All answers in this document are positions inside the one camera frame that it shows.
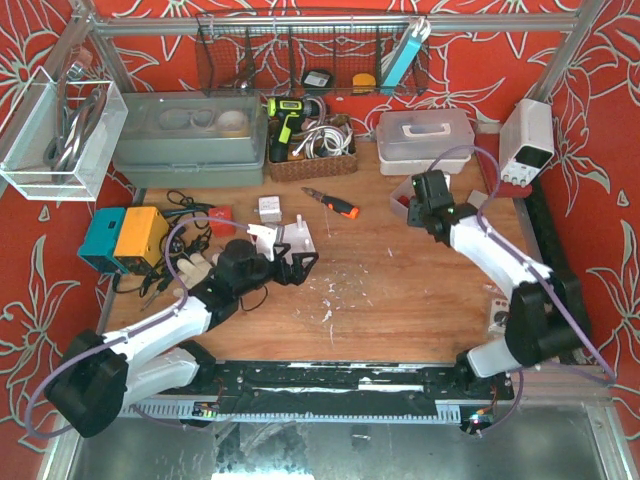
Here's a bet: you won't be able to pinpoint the white peg base plate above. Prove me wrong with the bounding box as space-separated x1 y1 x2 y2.
277 214 316 263

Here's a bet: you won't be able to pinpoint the orange black handled pliers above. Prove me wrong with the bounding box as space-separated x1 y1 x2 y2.
301 187 360 219

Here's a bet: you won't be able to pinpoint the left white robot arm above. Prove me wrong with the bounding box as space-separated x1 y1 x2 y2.
43 239 319 438

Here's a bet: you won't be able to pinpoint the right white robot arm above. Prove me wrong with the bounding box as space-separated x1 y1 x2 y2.
407 170 590 384

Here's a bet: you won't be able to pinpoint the clear tray of red springs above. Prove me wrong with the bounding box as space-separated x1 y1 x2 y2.
389 176 414 221

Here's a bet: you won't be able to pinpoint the small clear plastic bag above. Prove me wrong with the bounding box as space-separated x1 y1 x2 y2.
467 190 488 209

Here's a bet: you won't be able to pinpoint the beige work glove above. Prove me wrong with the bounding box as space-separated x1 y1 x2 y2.
177 252 220 289

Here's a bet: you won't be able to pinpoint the small red cube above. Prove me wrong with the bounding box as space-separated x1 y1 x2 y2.
208 205 236 238

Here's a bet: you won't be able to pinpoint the white power adapter cube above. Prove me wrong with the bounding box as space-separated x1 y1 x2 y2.
257 196 283 223

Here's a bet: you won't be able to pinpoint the red mat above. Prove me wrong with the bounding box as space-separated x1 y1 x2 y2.
475 133 532 199

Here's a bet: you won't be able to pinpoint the brown woven basket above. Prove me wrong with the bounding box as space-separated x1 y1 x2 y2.
265 114 358 182

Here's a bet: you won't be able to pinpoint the yellow box device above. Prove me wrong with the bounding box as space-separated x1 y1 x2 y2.
114 206 169 276

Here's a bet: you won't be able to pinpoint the white power supply unit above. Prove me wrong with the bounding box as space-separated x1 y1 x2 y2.
499 99 554 188

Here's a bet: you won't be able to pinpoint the bagged small parts packet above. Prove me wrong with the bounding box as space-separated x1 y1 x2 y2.
489 298 509 334

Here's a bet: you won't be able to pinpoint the yellow tape measure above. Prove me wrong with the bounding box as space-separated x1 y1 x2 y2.
352 73 377 95

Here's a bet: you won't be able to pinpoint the teal box device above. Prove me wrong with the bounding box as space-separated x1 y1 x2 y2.
77 207 128 274

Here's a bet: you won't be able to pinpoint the grey translucent storage box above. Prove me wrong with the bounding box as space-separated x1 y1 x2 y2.
113 92 268 189

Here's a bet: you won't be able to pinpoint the blue white power strip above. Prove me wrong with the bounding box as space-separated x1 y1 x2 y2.
380 31 422 94

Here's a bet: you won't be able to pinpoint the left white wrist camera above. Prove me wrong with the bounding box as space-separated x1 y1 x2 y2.
247 224 284 261

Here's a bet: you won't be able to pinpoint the white plastic case with handle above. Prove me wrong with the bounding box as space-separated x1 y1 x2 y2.
376 108 475 176

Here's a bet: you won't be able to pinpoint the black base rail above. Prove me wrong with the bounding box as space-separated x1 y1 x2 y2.
163 361 514 417

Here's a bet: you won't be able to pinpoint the black cable chain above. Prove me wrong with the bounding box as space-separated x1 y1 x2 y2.
528 177 593 346

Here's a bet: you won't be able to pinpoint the white coiled cable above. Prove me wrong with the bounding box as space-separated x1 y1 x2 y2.
294 124 355 159

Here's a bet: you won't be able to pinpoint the green black cordless drill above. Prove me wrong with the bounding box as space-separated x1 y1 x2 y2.
267 97 320 163

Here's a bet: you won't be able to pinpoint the black wire hanging basket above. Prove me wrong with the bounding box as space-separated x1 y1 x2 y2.
194 8 431 99

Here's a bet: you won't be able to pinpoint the clear acrylic wall bin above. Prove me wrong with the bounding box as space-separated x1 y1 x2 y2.
1 68 128 202

